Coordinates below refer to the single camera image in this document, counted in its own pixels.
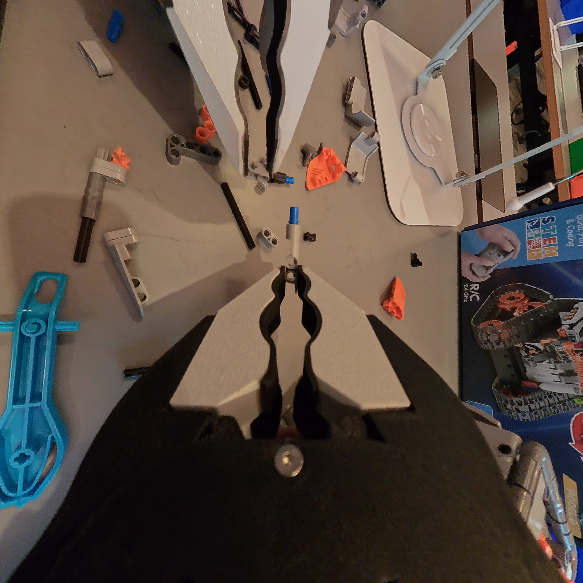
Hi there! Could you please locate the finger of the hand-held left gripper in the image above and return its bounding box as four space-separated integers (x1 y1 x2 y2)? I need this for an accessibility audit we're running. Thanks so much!
167 0 254 177
259 0 332 181

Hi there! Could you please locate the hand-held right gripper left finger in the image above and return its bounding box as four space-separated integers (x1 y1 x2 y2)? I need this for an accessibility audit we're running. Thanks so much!
169 266 288 440

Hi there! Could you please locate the grey L-shaped beam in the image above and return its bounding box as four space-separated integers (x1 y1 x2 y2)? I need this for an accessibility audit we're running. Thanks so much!
165 133 223 166

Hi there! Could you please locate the long black axle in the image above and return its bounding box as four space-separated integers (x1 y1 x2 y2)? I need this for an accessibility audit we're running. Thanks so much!
220 182 257 251

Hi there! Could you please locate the teal separator tool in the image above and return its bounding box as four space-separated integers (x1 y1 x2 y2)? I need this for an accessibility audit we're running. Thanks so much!
0 271 81 509

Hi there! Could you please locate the grey curved panel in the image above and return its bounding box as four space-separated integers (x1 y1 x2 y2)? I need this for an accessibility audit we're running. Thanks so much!
344 131 381 184
327 0 366 43
343 76 377 128

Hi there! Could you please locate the light grey slope tile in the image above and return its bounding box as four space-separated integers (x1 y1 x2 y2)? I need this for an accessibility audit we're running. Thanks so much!
77 40 114 77

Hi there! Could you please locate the white book stand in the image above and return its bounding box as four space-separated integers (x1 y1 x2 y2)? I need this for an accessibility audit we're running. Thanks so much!
401 0 583 188

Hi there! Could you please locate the orange flat panel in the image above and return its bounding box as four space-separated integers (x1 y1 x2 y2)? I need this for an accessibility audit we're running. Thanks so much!
305 146 347 191

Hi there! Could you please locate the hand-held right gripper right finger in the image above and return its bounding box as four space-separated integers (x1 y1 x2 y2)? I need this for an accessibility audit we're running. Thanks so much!
293 266 412 440

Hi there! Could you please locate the light grey beam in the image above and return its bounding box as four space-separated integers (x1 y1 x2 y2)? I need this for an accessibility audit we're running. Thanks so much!
284 223 300 284

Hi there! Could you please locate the black thin axle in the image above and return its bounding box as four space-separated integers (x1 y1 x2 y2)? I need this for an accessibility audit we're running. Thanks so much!
227 0 261 41

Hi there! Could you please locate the white tipped rod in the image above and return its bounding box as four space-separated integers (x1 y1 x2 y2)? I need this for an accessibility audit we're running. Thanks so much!
507 175 583 211

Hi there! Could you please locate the light grey long block piece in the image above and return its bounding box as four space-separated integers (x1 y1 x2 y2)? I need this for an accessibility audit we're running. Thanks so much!
102 227 150 319

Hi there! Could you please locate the orange wedge brick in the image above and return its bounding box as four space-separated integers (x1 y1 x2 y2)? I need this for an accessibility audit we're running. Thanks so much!
381 276 405 320

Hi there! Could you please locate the grey cylinder axle assembly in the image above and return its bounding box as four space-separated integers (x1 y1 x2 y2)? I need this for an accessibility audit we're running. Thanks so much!
73 146 132 264

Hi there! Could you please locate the orange five-hole connector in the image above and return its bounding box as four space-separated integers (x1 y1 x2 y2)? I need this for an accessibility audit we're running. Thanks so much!
194 104 217 143

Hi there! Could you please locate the robot kit box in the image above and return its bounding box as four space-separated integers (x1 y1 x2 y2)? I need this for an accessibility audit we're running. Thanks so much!
458 197 583 547

